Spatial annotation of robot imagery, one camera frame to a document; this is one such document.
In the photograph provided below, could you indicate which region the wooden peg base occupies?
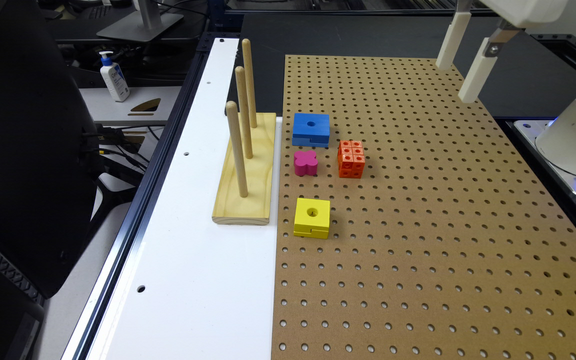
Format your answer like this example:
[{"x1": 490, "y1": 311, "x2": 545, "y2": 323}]
[{"x1": 212, "y1": 113, "x2": 276, "y2": 225}]

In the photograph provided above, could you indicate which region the white board panel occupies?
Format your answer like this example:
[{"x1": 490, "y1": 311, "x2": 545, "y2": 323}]
[{"x1": 87, "y1": 38, "x2": 276, "y2": 359}]

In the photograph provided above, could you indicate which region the black office chair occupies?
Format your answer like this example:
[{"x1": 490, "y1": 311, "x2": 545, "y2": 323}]
[{"x1": 0, "y1": 0, "x2": 144, "y2": 300}]

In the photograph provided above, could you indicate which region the silver monitor stand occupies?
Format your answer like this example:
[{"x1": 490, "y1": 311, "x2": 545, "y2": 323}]
[{"x1": 96, "y1": 0, "x2": 184, "y2": 42}]

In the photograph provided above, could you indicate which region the middle wooden peg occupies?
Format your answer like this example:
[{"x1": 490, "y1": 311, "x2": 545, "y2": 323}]
[{"x1": 235, "y1": 66, "x2": 253, "y2": 159}]

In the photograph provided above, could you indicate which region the white lotion pump bottle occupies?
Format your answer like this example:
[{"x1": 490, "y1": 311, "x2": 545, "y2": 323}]
[{"x1": 99, "y1": 51, "x2": 130, "y2": 102}]

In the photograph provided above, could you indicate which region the blue square block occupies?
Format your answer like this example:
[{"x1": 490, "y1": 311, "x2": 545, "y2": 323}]
[{"x1": 292, "y1": 113, "x2": 330, "y2": 147}]

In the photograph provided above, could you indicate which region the brown pegboard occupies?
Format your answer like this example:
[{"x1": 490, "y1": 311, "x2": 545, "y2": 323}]
[{"x1": 272, "y1": 55, "x2": 576, "y2": 359}]

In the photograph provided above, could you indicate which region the far wooden peg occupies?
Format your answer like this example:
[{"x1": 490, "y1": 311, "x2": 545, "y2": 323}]
[{"x1": 241, "y1": 38, "x2": 257, "y2": 128}]

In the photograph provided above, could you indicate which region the yellow square block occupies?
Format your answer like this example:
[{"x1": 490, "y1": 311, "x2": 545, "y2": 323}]
[{"x1": 293, "y1": 198, "x2": 331, "y2": 239}]

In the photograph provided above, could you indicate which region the pink flower block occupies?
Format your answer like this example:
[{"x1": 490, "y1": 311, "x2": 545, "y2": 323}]
[{"x1": 294, "y1": 150, "x2": 318, "y2": 176}]

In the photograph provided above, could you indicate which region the near wooden peg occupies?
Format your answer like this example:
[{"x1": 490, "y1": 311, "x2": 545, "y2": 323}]
[{"x1": 225, "y1": 101, "x2": 248, "y2": 198}]

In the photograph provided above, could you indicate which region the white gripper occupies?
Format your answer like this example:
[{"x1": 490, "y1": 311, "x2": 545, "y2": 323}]
[{"x1": 436, "y1": 0, "x2": 568, "y2": 103}]

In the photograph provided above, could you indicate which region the wooden peg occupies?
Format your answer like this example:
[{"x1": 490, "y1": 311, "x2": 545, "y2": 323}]
[
  {"x1": 241, "y1": 38, "x2": 257, "y2": 128},
  {"x1": 235, "y1": 66, "x2": 253, "y2": 159},
  {"x1": 225, "y1": 101, "x2": 248, "y2": 198}
]

